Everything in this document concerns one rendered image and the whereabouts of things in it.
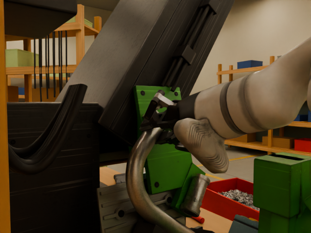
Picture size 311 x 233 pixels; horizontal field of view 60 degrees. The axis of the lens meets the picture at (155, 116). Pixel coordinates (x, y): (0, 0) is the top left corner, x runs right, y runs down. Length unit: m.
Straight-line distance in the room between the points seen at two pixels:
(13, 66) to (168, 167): 3.29
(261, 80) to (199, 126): 0.09
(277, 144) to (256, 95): 6.01
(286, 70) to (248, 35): 7.20
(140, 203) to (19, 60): 3.34
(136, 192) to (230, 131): 0.19
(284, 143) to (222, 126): 5.90
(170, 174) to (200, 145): 0.22
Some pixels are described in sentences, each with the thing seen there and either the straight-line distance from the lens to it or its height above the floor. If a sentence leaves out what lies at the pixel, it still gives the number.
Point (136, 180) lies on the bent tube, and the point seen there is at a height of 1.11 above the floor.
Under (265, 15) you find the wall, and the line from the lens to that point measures 7.35.
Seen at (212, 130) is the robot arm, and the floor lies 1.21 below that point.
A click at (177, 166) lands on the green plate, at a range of 0.55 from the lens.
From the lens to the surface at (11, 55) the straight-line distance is 3.74.
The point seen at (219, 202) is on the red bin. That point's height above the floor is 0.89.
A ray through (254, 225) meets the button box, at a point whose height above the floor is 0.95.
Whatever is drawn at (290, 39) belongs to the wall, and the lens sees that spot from 6.86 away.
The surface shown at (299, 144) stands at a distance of 6.03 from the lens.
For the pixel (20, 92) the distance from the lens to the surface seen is 8.91.
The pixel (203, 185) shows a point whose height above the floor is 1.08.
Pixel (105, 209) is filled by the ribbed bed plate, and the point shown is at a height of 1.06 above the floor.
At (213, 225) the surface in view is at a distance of 0.81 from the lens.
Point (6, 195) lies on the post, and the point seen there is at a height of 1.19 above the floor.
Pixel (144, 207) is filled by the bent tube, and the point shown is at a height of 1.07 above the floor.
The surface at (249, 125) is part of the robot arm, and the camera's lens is 0.33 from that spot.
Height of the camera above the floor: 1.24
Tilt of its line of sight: 3 degrees down
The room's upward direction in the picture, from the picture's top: straight up
